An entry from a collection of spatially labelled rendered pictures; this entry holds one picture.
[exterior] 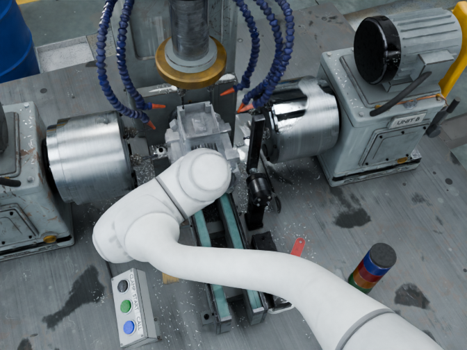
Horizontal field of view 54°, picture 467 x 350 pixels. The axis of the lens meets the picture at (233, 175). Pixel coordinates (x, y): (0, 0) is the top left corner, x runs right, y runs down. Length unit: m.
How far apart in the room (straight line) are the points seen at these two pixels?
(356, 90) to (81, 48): 1.70
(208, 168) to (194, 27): 0.39
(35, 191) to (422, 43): 1.07
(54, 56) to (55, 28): 0.81
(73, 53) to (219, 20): 1.41
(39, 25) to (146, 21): 2.24
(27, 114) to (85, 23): 2.14
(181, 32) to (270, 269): 0.63
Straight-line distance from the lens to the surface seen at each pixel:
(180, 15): 1.07
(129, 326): 1.13
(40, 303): 1.50
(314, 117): 1.35
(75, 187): 1.29
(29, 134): 1.34
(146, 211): 0.83
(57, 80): 1.96
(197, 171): 0.81
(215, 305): 1.28
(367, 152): 1.50
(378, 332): 0.54
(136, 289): 1.14
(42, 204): 1.32
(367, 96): 1.39
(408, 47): 1.34
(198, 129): 1.30
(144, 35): 1.38
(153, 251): 0.79
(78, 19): 3.52
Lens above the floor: 2.15
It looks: 58 degrees down
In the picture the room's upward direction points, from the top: 4 degrees clockwise
